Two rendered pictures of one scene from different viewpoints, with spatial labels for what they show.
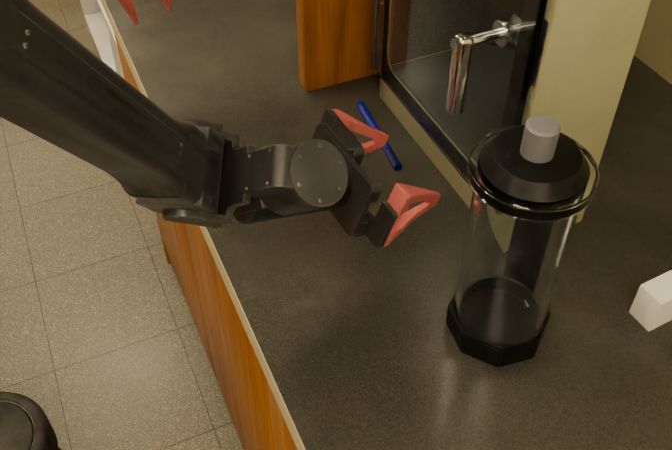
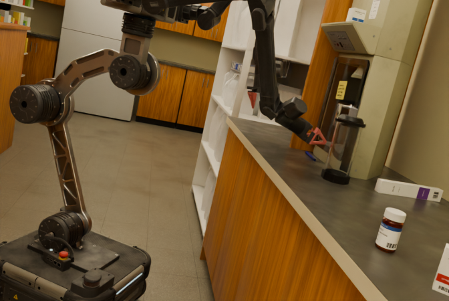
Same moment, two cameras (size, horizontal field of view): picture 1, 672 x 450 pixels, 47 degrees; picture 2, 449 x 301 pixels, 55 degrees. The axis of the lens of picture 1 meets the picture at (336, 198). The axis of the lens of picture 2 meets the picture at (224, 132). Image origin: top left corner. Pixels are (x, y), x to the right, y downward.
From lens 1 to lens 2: 1.15 m
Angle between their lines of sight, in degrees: 36
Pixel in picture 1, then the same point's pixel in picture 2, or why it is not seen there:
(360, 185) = (307, 125)
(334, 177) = (304, 108)
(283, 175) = (294, 101)
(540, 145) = (352, 111)
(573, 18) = (367, 102)
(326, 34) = not seen: hidden behind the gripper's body
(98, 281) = (170, 254)
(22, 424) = (142, 256)
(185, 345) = (198, 283)
